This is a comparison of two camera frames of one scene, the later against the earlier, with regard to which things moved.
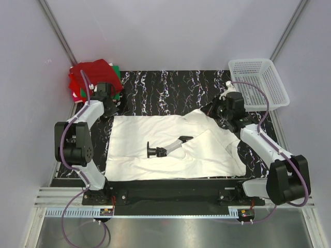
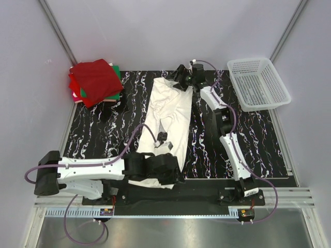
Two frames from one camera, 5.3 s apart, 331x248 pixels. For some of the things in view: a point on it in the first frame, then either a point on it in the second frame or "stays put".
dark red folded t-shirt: [95, 72] stays put
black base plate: [140, 197] stays put
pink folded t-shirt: [76, 99] stays put
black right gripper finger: [212, 108] to [180, 74]
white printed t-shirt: [213, 152] to [169, 111]
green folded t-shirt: [115, 96] stays put
